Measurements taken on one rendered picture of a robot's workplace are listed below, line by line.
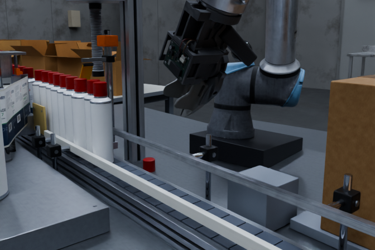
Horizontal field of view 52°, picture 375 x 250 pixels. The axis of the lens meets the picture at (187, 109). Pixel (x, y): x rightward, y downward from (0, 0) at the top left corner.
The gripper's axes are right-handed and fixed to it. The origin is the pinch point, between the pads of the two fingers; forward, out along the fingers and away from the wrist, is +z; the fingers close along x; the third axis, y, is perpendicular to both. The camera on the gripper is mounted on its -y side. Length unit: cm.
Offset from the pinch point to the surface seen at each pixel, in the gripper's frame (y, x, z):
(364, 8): -752, -327, 111
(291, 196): -2.7, 23.2, -1.5
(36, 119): 4, -53, 46
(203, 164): -2.7, 6.5, 8.5
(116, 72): -88, -152, 101
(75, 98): 3.3, -33.9, 22.8
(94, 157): 4.9, -17.0, 27.3
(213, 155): -8.7, 3.5, 10.6
